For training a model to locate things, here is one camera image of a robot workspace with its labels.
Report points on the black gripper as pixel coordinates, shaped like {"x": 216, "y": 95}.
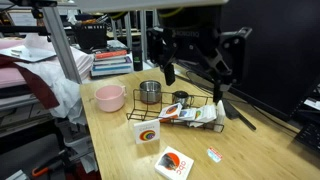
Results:
{"x": 219, "y": 57}

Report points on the white and orange book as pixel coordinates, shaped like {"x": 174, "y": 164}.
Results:
{"x": 170, "y": 112}

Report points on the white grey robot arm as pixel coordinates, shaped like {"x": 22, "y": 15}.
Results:
{"x": 171, "y": 14}

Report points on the white animals book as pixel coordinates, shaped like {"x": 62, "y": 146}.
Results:
{"x": 187, "y": 114}

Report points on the white vegetables book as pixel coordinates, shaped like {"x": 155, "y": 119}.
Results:
{"x": 204, "y": 115}

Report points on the white book at rack end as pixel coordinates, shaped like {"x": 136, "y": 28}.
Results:
{"x": 219, "y": 122}

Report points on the white abc book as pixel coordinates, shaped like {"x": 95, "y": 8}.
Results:
{"x": 173, "y": 164}

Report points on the small dark steel cup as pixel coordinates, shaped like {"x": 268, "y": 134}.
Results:
{"x": 183, "y": 98}

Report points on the black monitor stand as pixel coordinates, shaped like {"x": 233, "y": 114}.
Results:
{"x": 231, "y": 112}

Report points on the black can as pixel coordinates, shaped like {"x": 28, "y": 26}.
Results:
{"x": 137, "y": 58}

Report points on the small red white card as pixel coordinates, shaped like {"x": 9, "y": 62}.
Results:
{"x": 214, "y": 155}

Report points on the pink plastic mug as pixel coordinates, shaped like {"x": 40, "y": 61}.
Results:
{"x": 110, "y": 98}

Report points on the stack of books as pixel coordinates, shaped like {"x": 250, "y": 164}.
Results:
{"x": 111, "y": 63}

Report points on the black slotted bin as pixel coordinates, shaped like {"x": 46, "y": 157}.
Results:
{"x": 90, "y": 36}

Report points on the black keyboard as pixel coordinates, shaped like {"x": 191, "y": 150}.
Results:
{"x": 310, "y": 136}

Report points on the white cloth pile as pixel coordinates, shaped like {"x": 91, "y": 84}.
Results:
{"x": 66, "y": 91}

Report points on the dark red cloth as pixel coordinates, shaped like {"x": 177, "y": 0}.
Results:
{"x": 35, "y": 83}

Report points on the black wire book rack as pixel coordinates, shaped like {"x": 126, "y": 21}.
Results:
{"x": 144, "y": 112}

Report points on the aluminium frame post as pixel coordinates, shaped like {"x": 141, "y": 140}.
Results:
{"x": 60, "y": 43}

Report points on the orange handled tool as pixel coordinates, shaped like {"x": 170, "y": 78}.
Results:
{"x": 50, "y": 165}

